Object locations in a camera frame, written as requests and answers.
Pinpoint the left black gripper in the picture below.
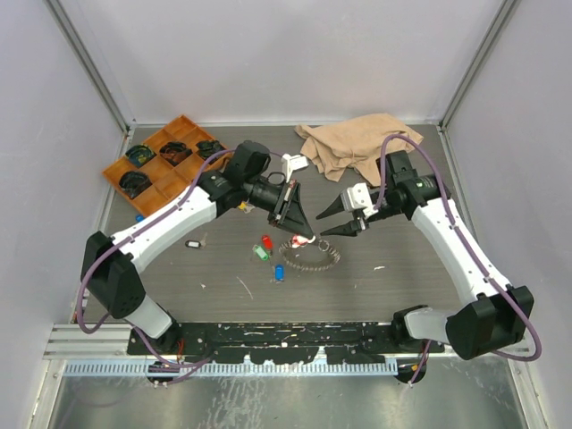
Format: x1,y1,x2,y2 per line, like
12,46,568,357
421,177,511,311
243,176,313,239

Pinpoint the large metal keyring strip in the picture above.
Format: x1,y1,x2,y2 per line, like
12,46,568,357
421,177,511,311
279,239,341,272

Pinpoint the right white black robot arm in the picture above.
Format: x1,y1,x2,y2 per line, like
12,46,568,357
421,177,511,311
318,151,534,360

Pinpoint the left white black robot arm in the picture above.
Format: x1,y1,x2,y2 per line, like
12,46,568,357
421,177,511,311
80,140,315,354

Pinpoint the red tag key on table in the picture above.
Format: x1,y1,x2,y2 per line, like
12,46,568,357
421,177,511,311
261,235,273,250

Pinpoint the green tag key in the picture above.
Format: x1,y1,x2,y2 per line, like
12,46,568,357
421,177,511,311
252,245,270,261

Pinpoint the blue tag key centre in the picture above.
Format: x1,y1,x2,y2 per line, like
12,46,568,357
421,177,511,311
272,264,285,282

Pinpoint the yellow tag key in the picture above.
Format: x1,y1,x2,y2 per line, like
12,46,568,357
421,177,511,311
239,202,254,214

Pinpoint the beige crumpled cloth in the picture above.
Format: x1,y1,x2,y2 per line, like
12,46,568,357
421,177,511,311
295,114,424,187

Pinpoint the black tag key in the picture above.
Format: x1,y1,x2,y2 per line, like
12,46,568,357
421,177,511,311
185,235,206,249

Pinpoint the dark coiled item top right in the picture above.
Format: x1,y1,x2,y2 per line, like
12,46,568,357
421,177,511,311
197,139,225,160

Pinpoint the dark coiled item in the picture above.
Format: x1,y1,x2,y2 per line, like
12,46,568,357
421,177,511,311
124,144,156,168
119,171,152,199
159,141,193,166
197,139,225,160

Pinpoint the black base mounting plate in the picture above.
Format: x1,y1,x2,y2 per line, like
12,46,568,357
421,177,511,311
150,322,426,365

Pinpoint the dark coiled item top middle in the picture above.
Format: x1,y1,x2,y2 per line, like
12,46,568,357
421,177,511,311
159,141,193,166

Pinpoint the orange compartment tray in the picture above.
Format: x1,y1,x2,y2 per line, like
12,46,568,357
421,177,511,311
102,115,231,217

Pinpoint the dark coiled item bottom left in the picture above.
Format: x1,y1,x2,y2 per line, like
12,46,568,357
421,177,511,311
119,171,152,199

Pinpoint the dark coiled item top left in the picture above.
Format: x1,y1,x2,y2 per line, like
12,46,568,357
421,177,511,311
124,144,156,168

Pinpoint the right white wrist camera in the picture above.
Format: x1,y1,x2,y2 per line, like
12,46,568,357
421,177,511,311
340,182,373,212

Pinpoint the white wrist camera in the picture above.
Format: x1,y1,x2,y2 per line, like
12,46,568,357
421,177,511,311
340,182,373,212
281,154,309,181

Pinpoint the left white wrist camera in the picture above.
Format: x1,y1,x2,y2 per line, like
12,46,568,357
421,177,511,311
281,154,309,181

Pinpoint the perforated metal cable rail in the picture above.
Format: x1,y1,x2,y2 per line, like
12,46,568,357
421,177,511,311
63,356,398,378

